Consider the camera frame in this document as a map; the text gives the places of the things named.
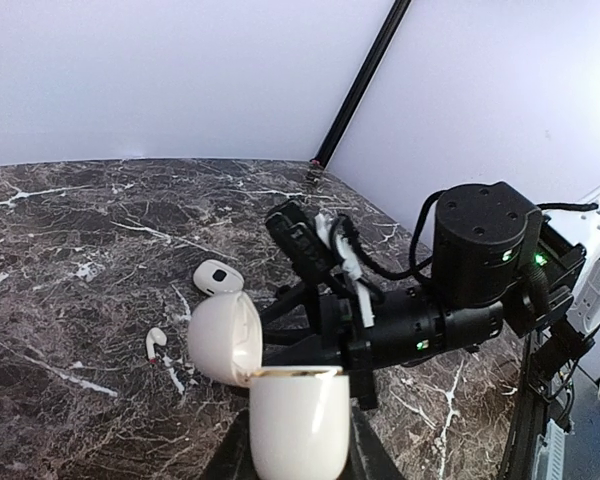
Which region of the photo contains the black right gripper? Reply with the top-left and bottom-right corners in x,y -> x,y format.
260,282 -> 379,410

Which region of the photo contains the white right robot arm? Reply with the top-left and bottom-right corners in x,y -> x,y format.
260,181 -> 600,410

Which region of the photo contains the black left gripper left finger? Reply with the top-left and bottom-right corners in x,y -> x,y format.
209,410 -> 253,479

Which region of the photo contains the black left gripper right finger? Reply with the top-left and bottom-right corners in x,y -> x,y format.
347,406 -> 404,480

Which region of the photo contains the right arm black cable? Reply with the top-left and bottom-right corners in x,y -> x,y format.
329,189 -> 600,291

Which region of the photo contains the white earbud charging case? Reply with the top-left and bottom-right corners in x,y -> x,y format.
187,291 -> 351,479

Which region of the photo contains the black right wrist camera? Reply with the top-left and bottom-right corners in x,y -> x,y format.
265,200 -> 336,285

